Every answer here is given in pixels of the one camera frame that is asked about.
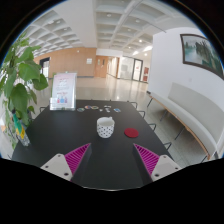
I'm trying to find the acrylic sign stand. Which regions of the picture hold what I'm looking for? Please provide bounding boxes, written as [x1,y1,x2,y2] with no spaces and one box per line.
[50,73,76,111]

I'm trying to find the green leafy potted plant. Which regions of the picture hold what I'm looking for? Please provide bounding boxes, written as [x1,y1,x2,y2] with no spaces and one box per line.
[0,33,48,147]

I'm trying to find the long white bench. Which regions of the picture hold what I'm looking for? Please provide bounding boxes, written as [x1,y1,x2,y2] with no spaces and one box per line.
[150,83,224,160]

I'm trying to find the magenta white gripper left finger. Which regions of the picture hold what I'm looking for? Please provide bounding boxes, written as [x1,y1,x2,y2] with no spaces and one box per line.
[42,143,91,181]

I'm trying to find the green labelled water bottle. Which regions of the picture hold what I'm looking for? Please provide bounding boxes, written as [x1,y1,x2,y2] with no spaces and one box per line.
[13,113,30,146]

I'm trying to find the round badge left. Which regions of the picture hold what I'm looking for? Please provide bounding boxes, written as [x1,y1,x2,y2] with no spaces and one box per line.
[77,108,85,112]

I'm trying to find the small white items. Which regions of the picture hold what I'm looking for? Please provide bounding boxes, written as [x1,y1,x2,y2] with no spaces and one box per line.
[99,105,111,112]

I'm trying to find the framed landscape painting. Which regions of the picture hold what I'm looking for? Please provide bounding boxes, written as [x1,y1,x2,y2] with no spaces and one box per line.
[180,34,224,79]

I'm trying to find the red round coaster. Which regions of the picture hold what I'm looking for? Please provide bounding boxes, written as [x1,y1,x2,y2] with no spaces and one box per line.
[124,128,139,138]

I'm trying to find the round colourful badge middle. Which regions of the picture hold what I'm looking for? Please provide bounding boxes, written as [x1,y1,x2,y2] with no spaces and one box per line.
[84,105,99,110]

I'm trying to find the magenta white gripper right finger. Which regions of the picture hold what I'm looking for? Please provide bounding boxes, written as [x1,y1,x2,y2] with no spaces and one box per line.
[134,144,181,181]

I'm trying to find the white polka dot cup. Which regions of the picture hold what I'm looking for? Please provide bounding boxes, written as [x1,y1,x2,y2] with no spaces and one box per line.
[97,117,115,138]

